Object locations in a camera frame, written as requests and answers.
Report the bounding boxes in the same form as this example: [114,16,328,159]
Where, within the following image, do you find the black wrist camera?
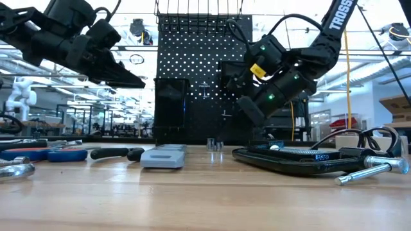
[85,18,122,49]
[249,34,287,67]

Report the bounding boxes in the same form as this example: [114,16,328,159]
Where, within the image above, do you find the black aluminium table frame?
[0,135,338,144]

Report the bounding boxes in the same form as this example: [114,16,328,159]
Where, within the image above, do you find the black hanging cable reel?
[380,22,411,42]
[129,18,154,46]

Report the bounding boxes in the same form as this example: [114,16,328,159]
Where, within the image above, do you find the black framed safety glasses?
[309,125,403,158]

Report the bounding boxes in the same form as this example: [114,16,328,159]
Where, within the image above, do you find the black metal pegboard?
[153,13,254,145]

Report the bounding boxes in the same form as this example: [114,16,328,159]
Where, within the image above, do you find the black background cabinet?
[265,92,310,142]

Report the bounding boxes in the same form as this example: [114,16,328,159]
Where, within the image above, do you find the thin black hanging ring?
[128,53,146,65]

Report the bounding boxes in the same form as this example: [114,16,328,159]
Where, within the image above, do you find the straight yellow hanging cable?
[343,28,353,130]

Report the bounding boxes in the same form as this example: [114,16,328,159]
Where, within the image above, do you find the short black pegboard bin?
[219,60,256,94]

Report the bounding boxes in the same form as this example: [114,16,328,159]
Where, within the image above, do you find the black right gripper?
[225,69,317,128]

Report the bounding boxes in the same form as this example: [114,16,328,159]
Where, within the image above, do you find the brown cardboard box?
[378,94,411,129]

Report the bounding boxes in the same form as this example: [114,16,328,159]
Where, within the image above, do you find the curved yellow hanging cable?
[288,99,295,142]

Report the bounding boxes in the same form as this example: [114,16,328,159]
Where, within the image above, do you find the yellow cable tag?
[249,63,267,80]

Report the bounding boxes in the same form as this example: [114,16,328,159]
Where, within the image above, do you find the black C-clamp silver screw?
[231,140,410,187]

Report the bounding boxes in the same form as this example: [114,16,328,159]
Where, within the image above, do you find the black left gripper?
[64,33,146,89]

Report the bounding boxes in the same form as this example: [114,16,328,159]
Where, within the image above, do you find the silver combination wrench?
[0,162,36,183]

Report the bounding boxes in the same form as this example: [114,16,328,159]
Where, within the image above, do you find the black handled needle nose pliers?
[89,146,146,162]

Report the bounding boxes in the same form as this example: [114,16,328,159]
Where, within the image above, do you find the thick black cable loop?
[0,114,24,135]

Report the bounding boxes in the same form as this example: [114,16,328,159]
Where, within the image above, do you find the grey torpedo level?
[139,143,188,169]

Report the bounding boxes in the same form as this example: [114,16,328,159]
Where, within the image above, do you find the black handled groove joint pliers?
[0,139,84,152]

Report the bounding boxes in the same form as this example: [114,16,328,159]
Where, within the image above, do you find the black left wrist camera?
[85,18,122,49]

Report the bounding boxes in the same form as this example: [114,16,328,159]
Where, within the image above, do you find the silver ring tool holder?
[198,81,211,99]

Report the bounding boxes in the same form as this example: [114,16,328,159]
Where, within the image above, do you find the tall black pegboard bin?
[153,78,191,129]

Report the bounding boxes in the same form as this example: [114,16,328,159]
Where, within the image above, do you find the black wire pegboard basket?
[153,0,245,35]

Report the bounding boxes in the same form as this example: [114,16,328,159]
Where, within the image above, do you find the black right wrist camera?
[249,34,287,67]

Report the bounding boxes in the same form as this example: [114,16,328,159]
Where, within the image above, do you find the thin taut black cable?
[356,4,411,105]

